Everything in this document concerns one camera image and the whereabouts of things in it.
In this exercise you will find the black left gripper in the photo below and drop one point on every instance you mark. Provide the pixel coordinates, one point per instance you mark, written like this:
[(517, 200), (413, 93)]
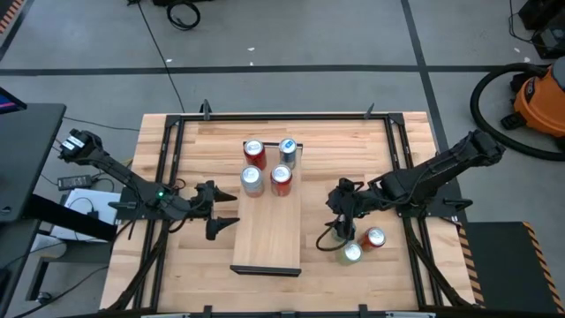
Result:
[(201, 201)]

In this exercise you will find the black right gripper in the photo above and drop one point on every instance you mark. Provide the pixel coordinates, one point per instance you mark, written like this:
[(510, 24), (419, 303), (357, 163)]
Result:
[(348, 201)]

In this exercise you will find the dark green soda can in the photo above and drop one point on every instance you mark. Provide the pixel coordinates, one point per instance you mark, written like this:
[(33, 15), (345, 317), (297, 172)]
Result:
[(348, 237)]

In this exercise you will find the silver soda can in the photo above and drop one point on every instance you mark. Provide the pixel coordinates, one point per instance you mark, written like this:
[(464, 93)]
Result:
[(251, 179)]

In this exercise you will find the red soda can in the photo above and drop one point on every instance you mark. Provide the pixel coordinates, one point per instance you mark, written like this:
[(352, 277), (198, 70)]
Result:
[(254, 151), (281, 179), (373, 238)]

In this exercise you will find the blue silver slim can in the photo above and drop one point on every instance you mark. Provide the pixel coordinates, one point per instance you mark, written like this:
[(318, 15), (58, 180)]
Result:
[(288, 149)]

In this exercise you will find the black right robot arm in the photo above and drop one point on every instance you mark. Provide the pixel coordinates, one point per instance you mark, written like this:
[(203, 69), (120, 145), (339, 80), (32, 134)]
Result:
[(419, 181)]

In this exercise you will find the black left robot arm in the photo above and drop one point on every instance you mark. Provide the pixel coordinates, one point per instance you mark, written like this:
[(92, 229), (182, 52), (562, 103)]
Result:
[(110, 165)]

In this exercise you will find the light green soda can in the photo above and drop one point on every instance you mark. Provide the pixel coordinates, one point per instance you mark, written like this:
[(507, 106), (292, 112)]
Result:
[(351, 253)]

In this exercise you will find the light wooden tray board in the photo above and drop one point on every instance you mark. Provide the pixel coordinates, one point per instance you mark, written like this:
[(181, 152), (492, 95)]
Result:
[(267, 238)]

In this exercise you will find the black clamp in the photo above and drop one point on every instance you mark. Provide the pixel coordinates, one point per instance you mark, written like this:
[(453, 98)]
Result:
[(207, 311), (205, 109), (369, 111), (363, 310)]

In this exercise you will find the white box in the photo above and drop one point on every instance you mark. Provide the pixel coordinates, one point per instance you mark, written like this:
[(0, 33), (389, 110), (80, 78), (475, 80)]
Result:
[(103, 207)]

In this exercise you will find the black power adapter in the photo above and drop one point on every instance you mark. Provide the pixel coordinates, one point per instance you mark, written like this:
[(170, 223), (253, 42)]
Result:
[(75, 182)]

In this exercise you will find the black desk crossbeam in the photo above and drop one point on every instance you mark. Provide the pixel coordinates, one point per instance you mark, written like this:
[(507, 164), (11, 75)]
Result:
[(66, 216)]

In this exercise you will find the black mat hazard-striped edge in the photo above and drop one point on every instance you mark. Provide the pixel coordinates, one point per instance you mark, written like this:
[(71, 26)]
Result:
[(9, 13), (503, 265)]

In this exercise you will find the white round object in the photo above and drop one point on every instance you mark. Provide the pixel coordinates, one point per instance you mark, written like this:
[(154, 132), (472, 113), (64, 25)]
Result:
[(48, 247)]

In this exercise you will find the orange shop vacuum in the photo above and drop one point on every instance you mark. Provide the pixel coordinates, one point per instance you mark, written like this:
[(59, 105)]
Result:
[(540, 103), (476, 115)]

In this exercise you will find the black desk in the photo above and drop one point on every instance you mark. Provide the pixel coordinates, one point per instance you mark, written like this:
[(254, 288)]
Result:
[(26, 154)]

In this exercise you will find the monitor screen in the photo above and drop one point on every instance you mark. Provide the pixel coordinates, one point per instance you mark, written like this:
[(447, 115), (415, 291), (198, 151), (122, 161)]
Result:
[(9, 103)]

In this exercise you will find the black equipment case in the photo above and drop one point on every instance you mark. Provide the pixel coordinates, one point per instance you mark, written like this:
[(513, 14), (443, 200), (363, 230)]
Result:
[(549, 40)]

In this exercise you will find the black aluminium table frame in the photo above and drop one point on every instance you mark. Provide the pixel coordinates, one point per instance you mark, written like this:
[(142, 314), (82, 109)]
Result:
[(282, 117)]

